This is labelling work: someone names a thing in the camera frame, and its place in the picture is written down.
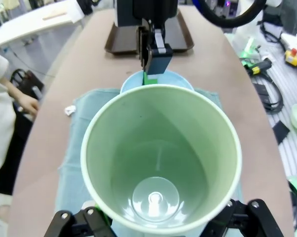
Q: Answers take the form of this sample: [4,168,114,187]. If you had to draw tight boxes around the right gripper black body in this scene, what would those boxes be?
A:
[132,0,179,28]

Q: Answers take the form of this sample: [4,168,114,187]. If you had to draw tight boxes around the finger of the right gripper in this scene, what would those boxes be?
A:
[142,28,174,86]
[137,18,155,73]

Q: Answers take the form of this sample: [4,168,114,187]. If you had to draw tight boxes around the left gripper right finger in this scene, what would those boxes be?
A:
[211,198,285,237]

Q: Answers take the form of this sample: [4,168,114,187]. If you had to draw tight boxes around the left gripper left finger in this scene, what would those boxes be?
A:
[43,206,113,237]

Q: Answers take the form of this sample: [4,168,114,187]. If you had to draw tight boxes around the light blue bowl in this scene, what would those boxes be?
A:
[120,70,195,94]

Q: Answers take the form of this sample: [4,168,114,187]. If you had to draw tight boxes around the pale green tall cup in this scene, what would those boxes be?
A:
[80,83,243,230]

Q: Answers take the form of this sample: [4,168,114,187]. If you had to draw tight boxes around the person's right forearm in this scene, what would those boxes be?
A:
[6,83,28,107]

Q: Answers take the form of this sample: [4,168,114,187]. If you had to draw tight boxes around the brown serving tray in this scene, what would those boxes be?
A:
[103,9,195,55]

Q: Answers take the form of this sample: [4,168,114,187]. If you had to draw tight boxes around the green cloth mat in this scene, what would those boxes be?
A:
[57,88,243,237]

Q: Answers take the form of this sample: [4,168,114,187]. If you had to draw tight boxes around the person's right hand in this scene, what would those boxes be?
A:
[16,94,40,117]

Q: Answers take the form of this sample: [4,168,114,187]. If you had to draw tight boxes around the black flat block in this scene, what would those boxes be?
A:
[273,120,290,144]

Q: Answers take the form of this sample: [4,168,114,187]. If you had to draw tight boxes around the green white printed parts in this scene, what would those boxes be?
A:
[239,37,264,60]

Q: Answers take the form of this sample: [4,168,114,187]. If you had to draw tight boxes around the wooden stick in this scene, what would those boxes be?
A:
[42,11,68,21]

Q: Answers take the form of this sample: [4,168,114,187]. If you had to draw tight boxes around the yellow black hand tool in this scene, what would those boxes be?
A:
[247,58,273,76]

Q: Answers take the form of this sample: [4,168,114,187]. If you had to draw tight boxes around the black power adapter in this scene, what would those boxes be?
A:
[252,83,271,106]

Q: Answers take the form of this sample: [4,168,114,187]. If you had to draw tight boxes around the black bag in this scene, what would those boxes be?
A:
[10,68,45,101]

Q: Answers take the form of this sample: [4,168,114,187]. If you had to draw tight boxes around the white background table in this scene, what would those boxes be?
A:
[0,0,86,49]

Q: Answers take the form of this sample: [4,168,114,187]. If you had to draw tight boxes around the person in cream t-shirt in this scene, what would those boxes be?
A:
[0,46,40,197]

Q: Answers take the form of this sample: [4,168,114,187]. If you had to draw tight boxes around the yellow emergency stop box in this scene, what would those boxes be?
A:
[283,48,297,67]

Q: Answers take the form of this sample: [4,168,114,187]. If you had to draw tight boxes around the black corrugated cable hose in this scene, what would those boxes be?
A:
[199,0,267,28]

